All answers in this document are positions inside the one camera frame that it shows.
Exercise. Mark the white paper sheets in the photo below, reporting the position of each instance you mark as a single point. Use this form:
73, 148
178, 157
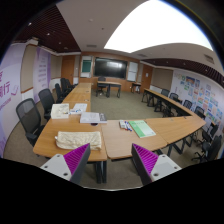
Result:
78, 108

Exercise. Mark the large black wall screen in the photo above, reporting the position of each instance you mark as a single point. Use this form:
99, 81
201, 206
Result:
110, 68

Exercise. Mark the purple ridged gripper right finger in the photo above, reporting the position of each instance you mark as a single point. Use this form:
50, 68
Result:
150, 166

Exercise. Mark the white box with papers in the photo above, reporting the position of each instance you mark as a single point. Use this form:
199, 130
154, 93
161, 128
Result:
60, 111

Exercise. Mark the green white board left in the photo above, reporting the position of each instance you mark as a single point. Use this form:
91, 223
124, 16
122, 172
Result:
86, 66

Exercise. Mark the purple wall banner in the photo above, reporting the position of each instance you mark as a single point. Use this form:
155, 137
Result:
41, 72

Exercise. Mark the white book stack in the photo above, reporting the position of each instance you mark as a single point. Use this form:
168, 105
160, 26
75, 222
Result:
92, 117

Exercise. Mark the white whiteboard right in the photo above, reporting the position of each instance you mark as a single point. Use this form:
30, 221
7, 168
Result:
132, 71

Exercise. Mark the wooden conference table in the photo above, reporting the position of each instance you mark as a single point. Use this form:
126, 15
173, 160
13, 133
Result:
116, 142

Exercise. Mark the wooden door right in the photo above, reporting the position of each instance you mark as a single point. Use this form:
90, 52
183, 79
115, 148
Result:
146, 77

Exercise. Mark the black chair behind desk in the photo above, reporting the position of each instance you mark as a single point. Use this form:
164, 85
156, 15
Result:
101, 85

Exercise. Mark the black chair right near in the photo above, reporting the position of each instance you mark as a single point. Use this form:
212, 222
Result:
209, 150

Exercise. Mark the markers and eraser pile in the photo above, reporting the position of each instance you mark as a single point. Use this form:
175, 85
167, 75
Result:
125, 125

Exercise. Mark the wooden front desk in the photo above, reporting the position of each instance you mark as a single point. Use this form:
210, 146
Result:
110, 85

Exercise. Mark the cream folded towel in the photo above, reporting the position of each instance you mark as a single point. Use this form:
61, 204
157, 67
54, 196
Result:
73, 140

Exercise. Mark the black chair row left far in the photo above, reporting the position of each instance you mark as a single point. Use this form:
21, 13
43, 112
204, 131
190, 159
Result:
63, 89

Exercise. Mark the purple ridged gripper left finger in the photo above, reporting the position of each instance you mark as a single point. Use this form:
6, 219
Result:
69, 166

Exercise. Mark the black mesh office chair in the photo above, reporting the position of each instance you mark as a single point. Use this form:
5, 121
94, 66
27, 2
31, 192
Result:
30, 119

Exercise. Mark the green booklet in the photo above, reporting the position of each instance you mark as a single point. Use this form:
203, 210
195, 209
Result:
142, 129

